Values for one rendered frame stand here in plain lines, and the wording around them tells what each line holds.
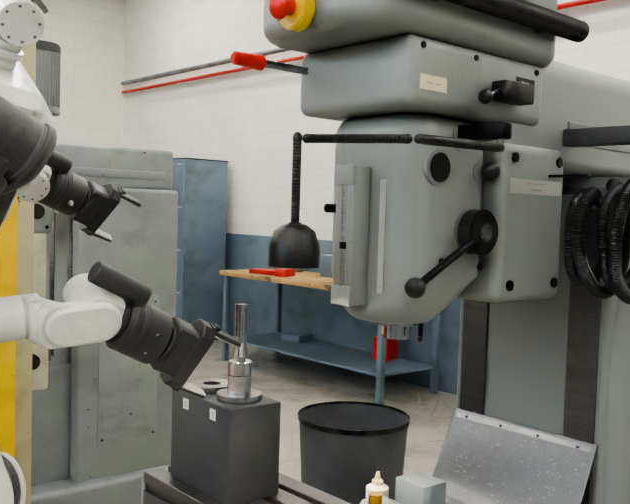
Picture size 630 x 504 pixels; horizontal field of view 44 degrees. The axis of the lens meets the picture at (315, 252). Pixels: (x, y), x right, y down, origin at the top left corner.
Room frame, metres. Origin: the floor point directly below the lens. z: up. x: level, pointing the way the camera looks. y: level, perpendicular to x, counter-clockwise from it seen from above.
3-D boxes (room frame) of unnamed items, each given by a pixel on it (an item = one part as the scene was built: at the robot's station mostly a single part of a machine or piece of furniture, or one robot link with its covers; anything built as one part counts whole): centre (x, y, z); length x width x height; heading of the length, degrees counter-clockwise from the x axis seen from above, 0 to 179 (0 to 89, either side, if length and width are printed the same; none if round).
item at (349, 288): (1.18, -0.05, 1.45); 0.04 x 0.04 x 0.21; 42
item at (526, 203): (1.38, -0.28, 1.47); 0.24 x 0.19 x 0.26; 42
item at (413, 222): (1.25, -0.14, 1.47); 0.21 x 0.19 x 0.32; 42
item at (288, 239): (1.09, 0.03, 1.43); 0.07 x 0.07 x 0.06
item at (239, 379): (1.52, 0.14, 1.14); 0.05 x 0.05 x 0.06
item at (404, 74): (1.28, -0.17, 1.68); 0.34 x 0.24 x 0.10; 132
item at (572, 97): (1.58, -0.51, 1.66); 0.80 x 0.23 x 0.20; 132
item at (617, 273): (1.28, -0.47, 1.45); 0.18 x 0.16 x 0.21; 132
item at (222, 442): (1.56, 0.17, 1.02); 0.22 x 0.12 x 0.20; 40
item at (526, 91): (1.19, -0.28, 1.66); 0.12 x 0.04 x 0.04; 132
